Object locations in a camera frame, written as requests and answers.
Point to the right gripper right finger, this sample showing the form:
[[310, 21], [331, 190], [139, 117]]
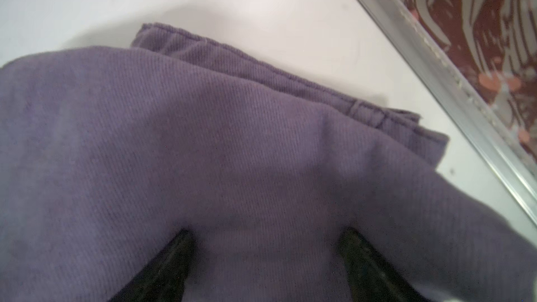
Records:
[[371, 277]]

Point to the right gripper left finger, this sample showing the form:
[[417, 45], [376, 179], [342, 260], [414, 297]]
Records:
[[164, 277]]

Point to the purple trousers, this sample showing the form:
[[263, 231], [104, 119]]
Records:
[[108, 153]]

